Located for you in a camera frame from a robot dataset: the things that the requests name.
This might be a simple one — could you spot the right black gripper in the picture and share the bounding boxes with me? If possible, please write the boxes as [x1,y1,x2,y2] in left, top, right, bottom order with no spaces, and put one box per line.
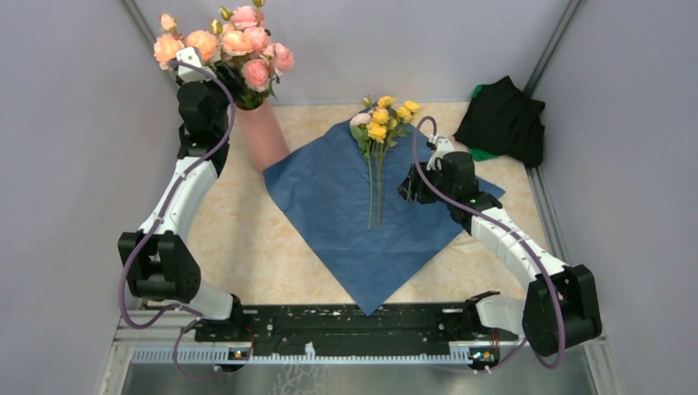
[395,160,455,205]

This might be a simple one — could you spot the blue wrapping paper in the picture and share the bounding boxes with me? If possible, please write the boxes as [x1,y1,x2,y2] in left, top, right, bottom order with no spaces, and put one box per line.
[263,111,506,316]

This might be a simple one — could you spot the small yellow pink flower bouquet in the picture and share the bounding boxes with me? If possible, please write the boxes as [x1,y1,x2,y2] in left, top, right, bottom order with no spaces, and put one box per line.
[350,95,421,229]

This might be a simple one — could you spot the pale pink rose stem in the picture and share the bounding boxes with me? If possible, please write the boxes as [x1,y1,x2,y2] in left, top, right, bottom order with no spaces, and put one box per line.
[210,20,254,79]

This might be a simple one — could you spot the peach rose stem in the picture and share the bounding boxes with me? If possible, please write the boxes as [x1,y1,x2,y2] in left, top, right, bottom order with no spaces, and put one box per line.
[152,12,225,77]

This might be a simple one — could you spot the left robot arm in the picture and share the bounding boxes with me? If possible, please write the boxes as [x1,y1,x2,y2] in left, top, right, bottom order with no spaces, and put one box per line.
[118,61,247,341]

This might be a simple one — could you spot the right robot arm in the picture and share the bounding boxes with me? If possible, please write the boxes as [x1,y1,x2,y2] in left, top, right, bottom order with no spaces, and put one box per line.
[398,151,603,357]

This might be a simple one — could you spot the pink ceramic vase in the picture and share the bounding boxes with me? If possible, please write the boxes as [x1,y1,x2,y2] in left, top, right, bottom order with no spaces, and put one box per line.
[235,100,291,173]

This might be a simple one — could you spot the pink rose bunch in vase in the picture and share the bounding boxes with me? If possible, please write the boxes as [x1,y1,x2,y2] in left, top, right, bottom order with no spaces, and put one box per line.
[217,0,295,109]

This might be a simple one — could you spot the green cloth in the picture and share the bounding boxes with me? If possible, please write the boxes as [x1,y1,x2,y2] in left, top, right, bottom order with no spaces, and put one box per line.
[468,85,498,161]

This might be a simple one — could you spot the black cloth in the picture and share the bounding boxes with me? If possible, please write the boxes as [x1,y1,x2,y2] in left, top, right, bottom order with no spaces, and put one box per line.
[454,76,546,168]

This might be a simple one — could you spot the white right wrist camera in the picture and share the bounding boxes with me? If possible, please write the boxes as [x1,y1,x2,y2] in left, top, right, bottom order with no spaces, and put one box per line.
[426,134,456,171]

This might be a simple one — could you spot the left aluminium frame post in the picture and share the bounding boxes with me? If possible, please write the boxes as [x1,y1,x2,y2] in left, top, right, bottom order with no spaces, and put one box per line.
[119,0,183,123]

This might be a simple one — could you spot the aluminium frame post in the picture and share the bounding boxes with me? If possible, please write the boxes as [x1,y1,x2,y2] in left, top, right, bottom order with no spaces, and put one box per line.
[523,0,585,95]
[119,0,183,123]

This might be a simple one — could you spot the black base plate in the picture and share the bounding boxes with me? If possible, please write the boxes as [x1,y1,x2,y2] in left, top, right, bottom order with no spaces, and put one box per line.
[194,302,517,357]

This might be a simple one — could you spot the aluminium front rail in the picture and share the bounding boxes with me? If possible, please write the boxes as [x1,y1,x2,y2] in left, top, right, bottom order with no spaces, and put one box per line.
[111,309,607,365]

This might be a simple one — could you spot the right aluminium frame post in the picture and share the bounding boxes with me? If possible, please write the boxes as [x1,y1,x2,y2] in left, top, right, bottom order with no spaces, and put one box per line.
[523,0,585,95]

